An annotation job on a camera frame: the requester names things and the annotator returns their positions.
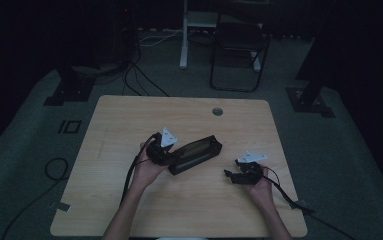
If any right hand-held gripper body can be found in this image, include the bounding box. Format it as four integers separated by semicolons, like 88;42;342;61
234;150;269;186

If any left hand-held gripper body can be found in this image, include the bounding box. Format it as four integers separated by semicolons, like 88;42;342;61
145;127;178;167

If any black pencil case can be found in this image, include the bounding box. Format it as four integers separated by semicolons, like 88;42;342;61
167;134;224;177

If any person's right hand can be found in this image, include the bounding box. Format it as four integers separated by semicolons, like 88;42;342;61
247;166;276;205

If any person's left hand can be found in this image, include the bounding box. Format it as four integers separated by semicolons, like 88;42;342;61
133;141;167;192

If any grey tape piece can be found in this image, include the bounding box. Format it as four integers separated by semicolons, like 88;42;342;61
290;199;310;211
55;201;71;213

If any black stand base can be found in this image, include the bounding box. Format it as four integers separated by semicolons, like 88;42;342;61
285;78;336;119
43;64;97;107

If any dark computer tower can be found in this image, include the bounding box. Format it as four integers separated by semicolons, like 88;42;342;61
107;6;142;66

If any black folding chair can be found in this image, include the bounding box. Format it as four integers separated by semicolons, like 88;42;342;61
209;13;272;94

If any left hand-held gripper cable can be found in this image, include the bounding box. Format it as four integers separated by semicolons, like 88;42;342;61
120;132;162;206

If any black floor cables bundle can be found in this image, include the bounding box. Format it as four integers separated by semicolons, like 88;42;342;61
92;56;171;98

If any black looped floor cable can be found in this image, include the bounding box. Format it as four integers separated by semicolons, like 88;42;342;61
0;157;71;240

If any white metal desk frame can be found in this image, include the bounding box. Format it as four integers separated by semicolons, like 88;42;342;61
178;0;263;73

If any white floor cable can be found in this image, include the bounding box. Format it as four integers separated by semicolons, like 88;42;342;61
138;28;184;48

